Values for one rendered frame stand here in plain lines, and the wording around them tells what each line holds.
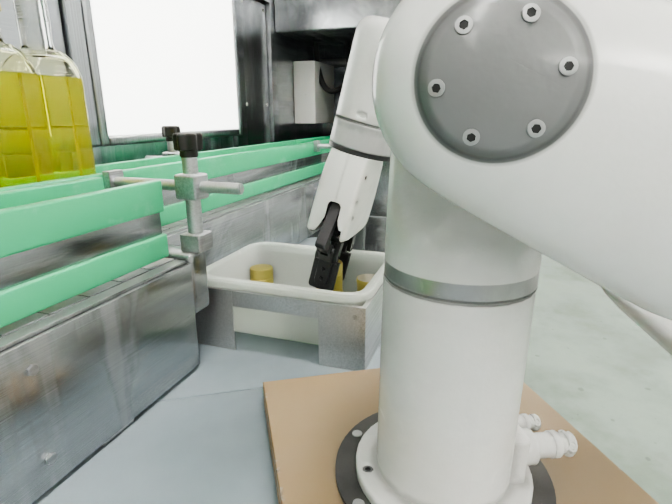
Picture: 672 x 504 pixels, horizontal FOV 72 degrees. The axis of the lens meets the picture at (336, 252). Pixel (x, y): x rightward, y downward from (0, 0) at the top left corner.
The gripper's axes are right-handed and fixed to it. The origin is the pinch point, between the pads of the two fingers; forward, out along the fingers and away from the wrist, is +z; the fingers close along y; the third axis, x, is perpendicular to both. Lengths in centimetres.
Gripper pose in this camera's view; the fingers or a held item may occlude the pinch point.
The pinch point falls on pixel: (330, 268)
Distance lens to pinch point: 58.2
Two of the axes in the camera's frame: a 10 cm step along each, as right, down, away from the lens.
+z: -2.4, 9.0, 3.6
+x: 9.1, 3.3, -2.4
